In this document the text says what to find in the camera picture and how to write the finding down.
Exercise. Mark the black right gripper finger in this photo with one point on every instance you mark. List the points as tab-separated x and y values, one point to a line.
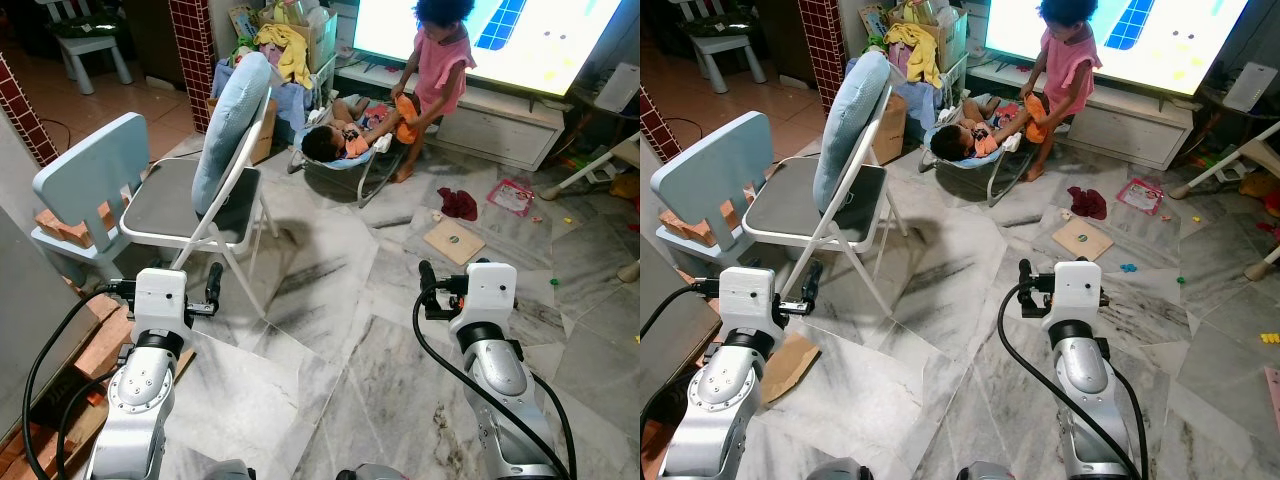
427	275
1025	272

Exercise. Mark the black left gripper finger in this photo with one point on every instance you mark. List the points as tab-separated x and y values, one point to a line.
814	280
214	280

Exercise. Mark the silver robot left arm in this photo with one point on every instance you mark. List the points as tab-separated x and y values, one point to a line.
135	400
715	400

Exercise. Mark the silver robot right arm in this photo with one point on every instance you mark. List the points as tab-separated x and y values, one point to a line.
1085	380
500	380

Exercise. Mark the square cardboard piece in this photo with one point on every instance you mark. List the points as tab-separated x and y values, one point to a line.
455	243
1082	240

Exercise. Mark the brown cardboard sheet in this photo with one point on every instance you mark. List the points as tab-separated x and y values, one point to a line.
790	365
184	365

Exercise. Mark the dark red cloth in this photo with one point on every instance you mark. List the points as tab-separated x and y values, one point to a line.
1088	203
460	205

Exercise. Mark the white folding chair grey seat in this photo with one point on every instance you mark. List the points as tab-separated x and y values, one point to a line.
165	205
790	205

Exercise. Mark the pink flat packet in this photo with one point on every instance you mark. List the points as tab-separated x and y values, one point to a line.
512	197
1140	195

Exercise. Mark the blue baby bouncer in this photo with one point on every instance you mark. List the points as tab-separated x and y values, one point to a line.
975	170
350	170

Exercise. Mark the orange brick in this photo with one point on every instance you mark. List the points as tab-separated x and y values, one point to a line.
700	230
65	228

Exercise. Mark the orange cloth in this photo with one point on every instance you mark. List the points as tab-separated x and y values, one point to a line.
406	125
1036	122

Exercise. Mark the light blue cushion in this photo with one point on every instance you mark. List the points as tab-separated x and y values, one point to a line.
232	130
850	130

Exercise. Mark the lying baby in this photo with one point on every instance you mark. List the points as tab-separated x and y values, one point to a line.
322	143
950	140

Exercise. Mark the brown cardboard box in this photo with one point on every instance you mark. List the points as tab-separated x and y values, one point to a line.
262	135
888	130

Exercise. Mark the white television cabinet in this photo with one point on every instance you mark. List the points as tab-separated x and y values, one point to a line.
1130	130
500	135

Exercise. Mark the grey flat panel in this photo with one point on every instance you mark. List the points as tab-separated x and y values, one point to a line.
40	300

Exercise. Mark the small light blue child chair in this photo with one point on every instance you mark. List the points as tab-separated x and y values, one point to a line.
705	165
85	160

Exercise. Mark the white table leg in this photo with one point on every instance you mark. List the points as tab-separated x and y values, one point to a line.
628	272
1262	265
590	172
1230	160

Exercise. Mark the grey robot left leg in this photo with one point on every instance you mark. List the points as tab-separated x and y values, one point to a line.
840	472
228	472

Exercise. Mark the grey robot leg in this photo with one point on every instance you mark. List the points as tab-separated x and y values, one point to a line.
988	473
228	472
372	473
840	472

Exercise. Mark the grey robot right leg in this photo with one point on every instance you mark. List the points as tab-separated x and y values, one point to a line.
988	473
372	473

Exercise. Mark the child in pink dress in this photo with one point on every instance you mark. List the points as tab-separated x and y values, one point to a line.
1068	65
440	65

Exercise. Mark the yellow cloth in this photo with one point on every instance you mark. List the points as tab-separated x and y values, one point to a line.
290	50
918	55

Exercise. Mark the white plastic child chair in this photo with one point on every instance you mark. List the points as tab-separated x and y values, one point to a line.
95	45
730	45

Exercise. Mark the white flat router box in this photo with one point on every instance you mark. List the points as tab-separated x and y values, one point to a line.
618	88
1250	87

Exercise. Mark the large television screen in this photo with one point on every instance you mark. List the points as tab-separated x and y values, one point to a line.
540	40
1170	40

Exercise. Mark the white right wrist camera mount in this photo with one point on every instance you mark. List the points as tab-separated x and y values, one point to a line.
1075	290
488	295

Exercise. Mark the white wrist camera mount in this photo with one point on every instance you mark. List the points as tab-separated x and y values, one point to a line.
1075	290
160	295
745	295
488	295

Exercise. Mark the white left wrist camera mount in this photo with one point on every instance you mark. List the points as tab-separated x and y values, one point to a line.
745	295
160	295

